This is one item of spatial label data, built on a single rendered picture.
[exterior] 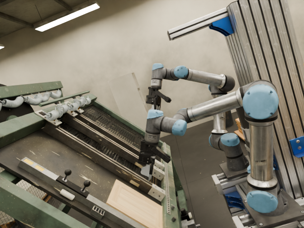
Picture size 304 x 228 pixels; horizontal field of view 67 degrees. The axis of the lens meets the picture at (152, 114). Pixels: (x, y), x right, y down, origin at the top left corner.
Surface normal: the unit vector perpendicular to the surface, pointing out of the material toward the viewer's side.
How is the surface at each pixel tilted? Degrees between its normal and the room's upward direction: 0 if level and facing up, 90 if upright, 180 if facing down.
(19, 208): 90
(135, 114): 90
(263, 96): 84
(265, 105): 83
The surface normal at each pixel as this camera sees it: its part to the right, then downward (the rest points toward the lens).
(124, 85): -0.04, 0.18
